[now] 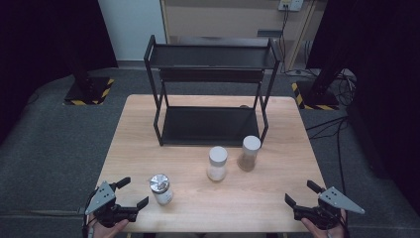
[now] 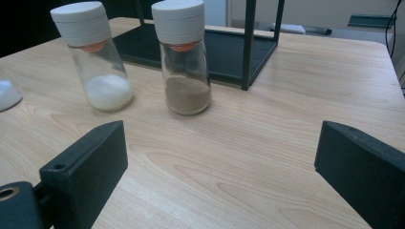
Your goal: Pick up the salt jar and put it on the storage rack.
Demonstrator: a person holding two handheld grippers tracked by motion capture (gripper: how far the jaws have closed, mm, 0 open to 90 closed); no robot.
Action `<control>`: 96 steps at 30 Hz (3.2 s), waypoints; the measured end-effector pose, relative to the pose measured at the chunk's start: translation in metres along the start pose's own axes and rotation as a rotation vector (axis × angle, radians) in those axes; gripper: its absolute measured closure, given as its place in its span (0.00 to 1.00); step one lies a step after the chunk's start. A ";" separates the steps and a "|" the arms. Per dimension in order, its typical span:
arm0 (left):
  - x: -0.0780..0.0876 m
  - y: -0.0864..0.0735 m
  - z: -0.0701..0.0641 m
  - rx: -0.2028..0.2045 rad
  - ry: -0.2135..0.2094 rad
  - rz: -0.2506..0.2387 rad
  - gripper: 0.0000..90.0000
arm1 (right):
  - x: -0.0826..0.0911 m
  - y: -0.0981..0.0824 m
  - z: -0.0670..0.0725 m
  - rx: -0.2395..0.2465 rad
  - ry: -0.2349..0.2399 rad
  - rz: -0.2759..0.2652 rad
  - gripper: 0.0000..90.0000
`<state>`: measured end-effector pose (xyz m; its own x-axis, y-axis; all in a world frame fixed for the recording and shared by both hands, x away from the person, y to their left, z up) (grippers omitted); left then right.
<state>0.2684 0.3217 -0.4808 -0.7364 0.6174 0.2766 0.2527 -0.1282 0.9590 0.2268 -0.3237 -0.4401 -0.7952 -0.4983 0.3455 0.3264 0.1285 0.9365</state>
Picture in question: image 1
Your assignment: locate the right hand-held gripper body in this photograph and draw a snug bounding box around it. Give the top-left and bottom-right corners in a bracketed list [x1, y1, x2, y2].
[293, 186, 366, 230]

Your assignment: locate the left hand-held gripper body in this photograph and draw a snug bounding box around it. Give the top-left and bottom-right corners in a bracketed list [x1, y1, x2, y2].
[84, 180, 140, 228]

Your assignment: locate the silver-lid jar of white powder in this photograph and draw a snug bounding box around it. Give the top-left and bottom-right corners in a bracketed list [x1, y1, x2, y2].
[149, 174, 174, 206]

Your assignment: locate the white-lid jar of brown powder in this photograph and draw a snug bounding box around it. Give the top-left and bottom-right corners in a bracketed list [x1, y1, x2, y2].
[237, 135, 263, 173]

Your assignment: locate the white-lid jar of white powder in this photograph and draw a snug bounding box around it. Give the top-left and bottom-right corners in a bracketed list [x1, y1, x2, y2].
[206, 146, 229, 182]

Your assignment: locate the black metal two-tier rack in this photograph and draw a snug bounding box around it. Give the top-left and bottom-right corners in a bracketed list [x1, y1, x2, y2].
[144, 34, 282, 148]

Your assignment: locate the person's left hand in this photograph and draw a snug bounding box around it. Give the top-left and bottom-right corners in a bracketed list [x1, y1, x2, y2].
[86, 215, 131, 238]

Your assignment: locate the person's right hand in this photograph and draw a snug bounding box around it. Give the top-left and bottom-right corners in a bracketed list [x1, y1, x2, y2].
[300, 210, 348, 238]

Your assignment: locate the metal stand with hazard-taped base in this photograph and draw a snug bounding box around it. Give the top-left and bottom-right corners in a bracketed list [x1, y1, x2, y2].
[290, 56, 341, 111]
[62, 49, 116, 107]

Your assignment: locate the dark curtain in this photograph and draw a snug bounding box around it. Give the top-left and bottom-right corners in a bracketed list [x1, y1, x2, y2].
[0, 0, 119, 144]
[306, 0, 420, 207]

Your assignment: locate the light wooden cabinet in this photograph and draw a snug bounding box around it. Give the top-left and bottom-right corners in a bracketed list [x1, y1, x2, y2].
[159, 0, 319, 72]

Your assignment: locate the black floor cable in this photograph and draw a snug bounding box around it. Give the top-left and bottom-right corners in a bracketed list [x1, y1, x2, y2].
[305, 115, 350, 199]

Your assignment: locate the tangle of black cables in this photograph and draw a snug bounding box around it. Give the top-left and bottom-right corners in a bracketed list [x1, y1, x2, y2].
[331, 68, 359, 107]

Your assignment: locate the black outlet cable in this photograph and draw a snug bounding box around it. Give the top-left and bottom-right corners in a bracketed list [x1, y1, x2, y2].
[278, 5, 300, 75]

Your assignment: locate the white wall power outlet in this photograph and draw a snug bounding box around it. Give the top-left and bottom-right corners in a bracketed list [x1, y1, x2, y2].
[277, 0, 304, 12]

